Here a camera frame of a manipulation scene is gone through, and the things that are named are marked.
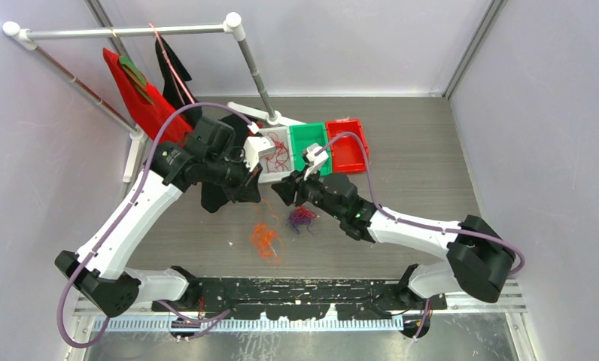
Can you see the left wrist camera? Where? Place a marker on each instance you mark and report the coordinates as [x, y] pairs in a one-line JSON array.
[[255, 148]]

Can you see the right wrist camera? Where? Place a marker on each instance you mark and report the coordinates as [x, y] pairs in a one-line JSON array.
[[314, 157]]

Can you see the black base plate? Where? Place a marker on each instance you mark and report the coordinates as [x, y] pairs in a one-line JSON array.
[[291, 298]]

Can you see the red cloth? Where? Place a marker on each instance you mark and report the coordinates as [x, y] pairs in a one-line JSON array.
[[145, 104]]

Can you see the black cloth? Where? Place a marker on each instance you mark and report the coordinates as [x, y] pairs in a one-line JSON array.
[[177, 93]]

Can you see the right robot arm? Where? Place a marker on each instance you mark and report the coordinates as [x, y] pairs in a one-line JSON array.
[[472, 257]]

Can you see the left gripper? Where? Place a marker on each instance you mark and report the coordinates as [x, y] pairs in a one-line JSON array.
[[247, 189]]

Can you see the white plastic bin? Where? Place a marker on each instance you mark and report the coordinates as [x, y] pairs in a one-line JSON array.
[[280, 164]]

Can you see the green plastic bin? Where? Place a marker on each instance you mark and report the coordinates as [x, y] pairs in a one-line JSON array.
[[302, 136]]

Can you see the red plastic bin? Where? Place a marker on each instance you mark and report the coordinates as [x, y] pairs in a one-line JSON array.
[[345, 153]]

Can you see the aluminium rail frame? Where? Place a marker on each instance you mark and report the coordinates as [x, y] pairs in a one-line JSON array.
[[141, 318]]

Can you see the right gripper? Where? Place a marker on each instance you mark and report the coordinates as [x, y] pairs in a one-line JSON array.
[[294, 182]]

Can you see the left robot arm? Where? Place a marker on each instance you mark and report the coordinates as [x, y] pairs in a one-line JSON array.
[[223, 157]]

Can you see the pink hanger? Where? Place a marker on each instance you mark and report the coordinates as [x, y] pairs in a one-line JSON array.
[[183, 92]]

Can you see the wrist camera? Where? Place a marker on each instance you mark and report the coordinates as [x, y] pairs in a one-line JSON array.
[[314, 157], [255, 148]]

